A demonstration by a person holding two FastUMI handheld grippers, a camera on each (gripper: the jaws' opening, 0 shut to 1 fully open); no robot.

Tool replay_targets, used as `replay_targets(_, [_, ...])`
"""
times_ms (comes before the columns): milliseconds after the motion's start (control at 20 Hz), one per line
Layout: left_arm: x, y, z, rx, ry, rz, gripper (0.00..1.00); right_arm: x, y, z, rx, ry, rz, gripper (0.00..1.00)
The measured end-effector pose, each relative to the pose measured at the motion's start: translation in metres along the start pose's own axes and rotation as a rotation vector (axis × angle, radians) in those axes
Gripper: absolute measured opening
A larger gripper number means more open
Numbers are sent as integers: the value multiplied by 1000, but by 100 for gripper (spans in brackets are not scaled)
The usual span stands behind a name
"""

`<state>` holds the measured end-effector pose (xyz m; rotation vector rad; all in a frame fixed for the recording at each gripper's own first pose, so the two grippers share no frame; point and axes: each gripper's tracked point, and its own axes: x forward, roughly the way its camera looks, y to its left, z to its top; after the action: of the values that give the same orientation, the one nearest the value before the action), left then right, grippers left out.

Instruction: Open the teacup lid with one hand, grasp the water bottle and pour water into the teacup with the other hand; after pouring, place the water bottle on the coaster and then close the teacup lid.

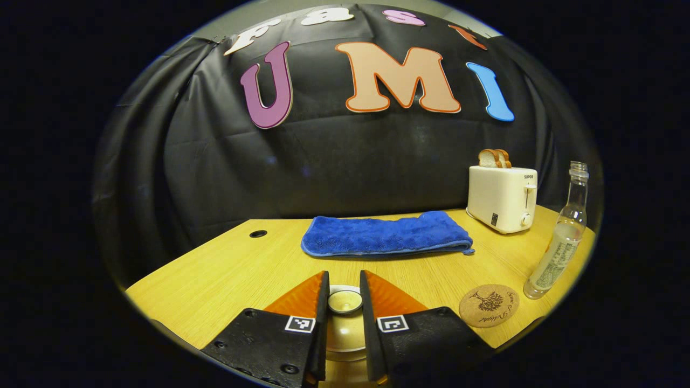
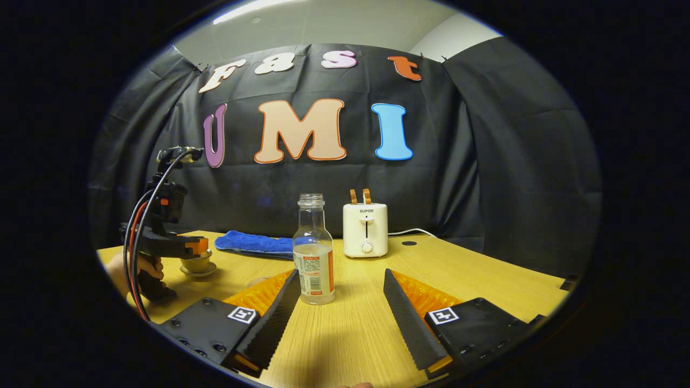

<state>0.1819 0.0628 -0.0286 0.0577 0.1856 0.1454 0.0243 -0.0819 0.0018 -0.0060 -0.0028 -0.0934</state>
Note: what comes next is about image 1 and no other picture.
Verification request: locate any yellow teacup lid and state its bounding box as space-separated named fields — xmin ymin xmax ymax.
xmin=326 ymin=284 xmax=371 ymax=354

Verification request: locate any blue folded towel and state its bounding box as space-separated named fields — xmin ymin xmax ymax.
xmin=301 ymin=211 xmax=475 ymax=258

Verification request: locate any white toaster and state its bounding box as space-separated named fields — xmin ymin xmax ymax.
xmin=466 ymin=165 xmax=539 ymax=234

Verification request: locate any black backdrop cloth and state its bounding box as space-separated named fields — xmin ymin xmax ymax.
xmin=92 ymin=3 xmax=604 ymax=286

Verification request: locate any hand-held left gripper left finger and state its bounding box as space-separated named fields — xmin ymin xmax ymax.
xmin=201 ymin=271 xmax=330 ymax=388

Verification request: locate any round cork coaster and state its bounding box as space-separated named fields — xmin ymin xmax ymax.
xmin=459 ymin=284 xmax=520 ymax=328

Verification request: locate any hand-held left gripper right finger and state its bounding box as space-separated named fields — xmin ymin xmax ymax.
xmin=360 ymin=269 xmax=494 ymax=388

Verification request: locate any yellow teacup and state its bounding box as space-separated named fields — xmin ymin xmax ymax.
xmin=325 ymin=349 xmax=372 ymax=364

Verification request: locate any clear glass water bottle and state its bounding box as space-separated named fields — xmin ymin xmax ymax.
xmin=523 ymin=161 xmax=589 ymax=300

